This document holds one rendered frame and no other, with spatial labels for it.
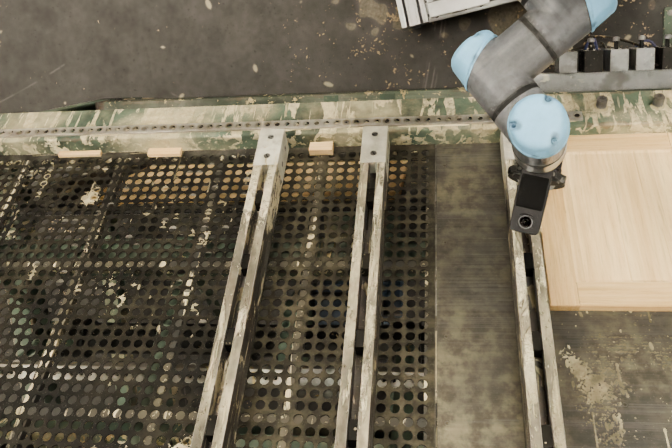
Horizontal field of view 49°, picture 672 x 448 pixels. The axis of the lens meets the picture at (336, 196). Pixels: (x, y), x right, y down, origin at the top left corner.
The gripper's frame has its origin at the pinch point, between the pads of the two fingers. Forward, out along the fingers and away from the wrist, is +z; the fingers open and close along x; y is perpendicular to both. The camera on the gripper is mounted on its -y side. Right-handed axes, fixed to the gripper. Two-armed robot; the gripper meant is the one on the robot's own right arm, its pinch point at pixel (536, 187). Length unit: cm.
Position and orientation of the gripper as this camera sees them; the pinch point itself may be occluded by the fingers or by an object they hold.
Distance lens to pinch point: 130.5
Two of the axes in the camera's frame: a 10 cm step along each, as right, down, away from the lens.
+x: -9.4, -1.9, 2.9
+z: 2.6, 1.7, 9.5
